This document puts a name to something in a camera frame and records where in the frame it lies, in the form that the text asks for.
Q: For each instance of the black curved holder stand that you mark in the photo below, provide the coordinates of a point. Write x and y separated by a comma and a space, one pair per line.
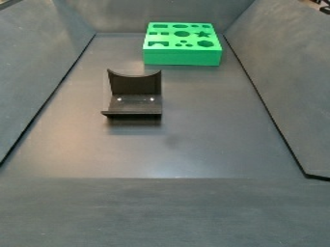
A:
136, 95

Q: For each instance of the green shape sorter block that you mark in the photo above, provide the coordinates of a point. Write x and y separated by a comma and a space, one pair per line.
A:
182, 43

